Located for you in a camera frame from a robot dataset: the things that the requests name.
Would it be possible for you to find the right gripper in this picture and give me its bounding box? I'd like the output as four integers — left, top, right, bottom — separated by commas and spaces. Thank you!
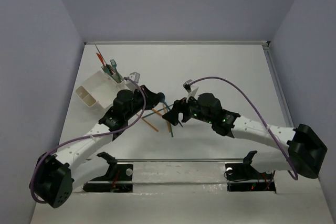
162, 91, 214, 125

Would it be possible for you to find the blue plastic spoon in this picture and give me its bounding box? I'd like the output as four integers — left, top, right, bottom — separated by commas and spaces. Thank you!
158, 92, 183, 127

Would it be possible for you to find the teal fork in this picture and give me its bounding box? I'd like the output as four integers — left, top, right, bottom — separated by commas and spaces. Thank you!
101, 64, 116, 76
110, 59, 122, 82

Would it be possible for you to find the orange plastic knife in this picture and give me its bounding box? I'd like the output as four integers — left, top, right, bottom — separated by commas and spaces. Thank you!
96, 53, 111, 75

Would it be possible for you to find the orange plastic spoon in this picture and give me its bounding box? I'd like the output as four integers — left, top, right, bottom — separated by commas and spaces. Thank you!
152, 109, 163, 117

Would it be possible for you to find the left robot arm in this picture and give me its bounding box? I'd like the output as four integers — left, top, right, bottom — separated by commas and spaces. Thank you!
29, 86, 165, 208

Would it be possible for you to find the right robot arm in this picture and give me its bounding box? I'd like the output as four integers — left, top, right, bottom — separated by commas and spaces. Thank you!
163, 93, 328, 179

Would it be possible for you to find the teal chopstick crossing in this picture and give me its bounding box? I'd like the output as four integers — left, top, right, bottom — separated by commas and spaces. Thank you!
142, 104, 173, 118

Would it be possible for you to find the orange chopstick middle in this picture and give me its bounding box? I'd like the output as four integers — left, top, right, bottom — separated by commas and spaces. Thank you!
162, 103, 172, 133

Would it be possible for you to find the orange chopstick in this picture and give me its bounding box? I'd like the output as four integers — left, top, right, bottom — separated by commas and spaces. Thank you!
141, 116, 159, 132
162, 103, 172, 133

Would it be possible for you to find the orange chopstick left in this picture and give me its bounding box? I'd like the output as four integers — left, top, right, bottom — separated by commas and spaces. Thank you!
141, 116, 159, 132

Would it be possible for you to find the white utensil caddy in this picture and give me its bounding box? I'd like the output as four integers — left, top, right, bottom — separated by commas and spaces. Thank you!
75, 71, 125, 109

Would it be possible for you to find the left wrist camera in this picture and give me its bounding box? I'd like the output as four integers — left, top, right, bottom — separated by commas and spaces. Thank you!
127, 72, 140, 83

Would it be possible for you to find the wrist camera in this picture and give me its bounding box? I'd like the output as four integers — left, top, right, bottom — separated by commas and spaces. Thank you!
183, 79, 198, 101
127, 72, 140, 83

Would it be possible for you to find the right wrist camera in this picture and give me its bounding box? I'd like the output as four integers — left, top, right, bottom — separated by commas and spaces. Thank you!
183, 79, 198, 101

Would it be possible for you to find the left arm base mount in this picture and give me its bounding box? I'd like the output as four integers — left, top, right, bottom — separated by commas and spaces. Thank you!
82, 152, 133, 193

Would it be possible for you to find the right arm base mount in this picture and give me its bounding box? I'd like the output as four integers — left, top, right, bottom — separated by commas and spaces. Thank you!
224, 151, 276, 192

